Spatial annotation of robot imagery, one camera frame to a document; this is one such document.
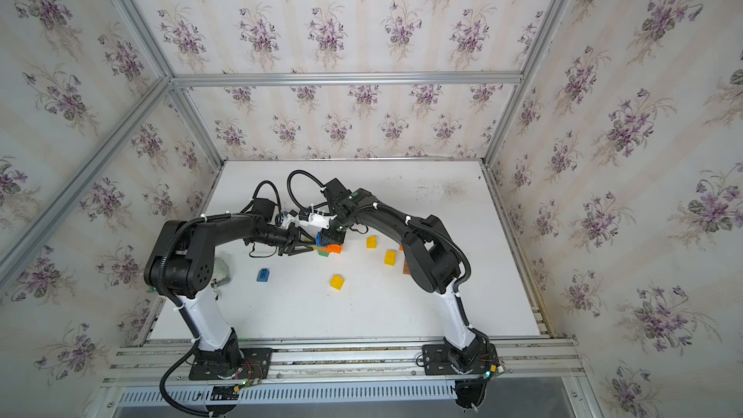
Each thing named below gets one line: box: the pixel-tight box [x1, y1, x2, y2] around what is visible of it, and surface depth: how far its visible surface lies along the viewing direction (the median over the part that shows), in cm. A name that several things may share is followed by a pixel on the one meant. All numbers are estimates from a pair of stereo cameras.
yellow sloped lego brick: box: [329, 273, 346, 291], surface depth 88 cm
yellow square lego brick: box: [365, 236, 379, 250], surface depth 97 cm
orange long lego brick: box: [320, 243, 344, 254], surface depth 90 cm
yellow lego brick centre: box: [383, 249, 398, 268], surface depth 93 cm
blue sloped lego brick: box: [256, 268, 270, 282], surface depth 89 cm
